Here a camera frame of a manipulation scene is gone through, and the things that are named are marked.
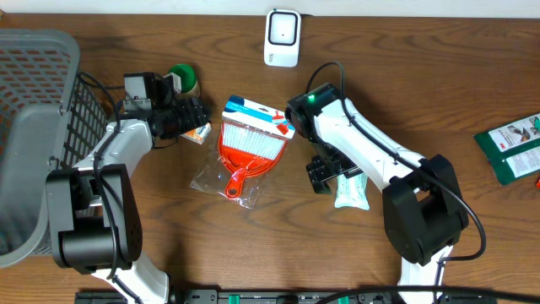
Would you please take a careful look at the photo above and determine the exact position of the orange snack box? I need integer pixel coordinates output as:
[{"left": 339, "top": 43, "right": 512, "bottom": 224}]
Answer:
[{"left": 181, "top": 122, "right": 212, "bottom": 144}]

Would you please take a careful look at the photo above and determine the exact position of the green lid white jar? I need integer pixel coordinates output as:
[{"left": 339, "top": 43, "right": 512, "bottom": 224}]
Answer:
[{"left": 169, "top": 64, "right": 201, "bottom": 99}]

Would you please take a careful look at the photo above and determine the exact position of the pale green wipes packet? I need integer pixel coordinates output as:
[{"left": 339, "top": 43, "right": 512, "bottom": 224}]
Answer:
[{"left": 334, "top": 173, "right": 370, "bottom": 210}]

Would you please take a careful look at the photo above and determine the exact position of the red dustpan brush package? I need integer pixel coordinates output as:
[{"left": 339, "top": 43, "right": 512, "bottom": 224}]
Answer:
[{"left": 191, "top": 95, "right": 295, "bottom": 209}]

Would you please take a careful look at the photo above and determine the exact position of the green grip gloves package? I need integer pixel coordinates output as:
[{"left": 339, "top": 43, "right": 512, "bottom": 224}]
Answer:
[{"left": 473, "top": 113, "right": 539, "bottom": 185}]

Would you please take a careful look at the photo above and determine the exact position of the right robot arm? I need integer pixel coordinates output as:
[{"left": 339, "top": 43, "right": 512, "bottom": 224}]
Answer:
[{"left": 285, "top": 84, "right": 469, "bottom": 286}]

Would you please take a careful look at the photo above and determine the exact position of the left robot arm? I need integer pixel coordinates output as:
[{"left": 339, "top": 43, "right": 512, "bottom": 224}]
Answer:
[{"left": 46, "top": 72, "right": 209, "bottom": 303}]

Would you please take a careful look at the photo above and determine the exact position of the white barcode scanner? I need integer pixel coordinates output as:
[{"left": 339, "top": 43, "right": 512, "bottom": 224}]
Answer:
[{"left": 263, "top": 8, "right": 301, "bottom": 68}]

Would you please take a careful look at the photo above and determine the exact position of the grey plastic mesh basket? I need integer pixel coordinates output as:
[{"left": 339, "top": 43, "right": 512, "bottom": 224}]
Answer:
[{"left": 1, "top": 29, "right": 107, "bottom": 268}]

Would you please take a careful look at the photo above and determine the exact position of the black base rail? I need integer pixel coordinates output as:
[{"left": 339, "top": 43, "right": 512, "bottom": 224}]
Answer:
[{"left": 75, "top": 288, "right": 499, "bottom": 304}]

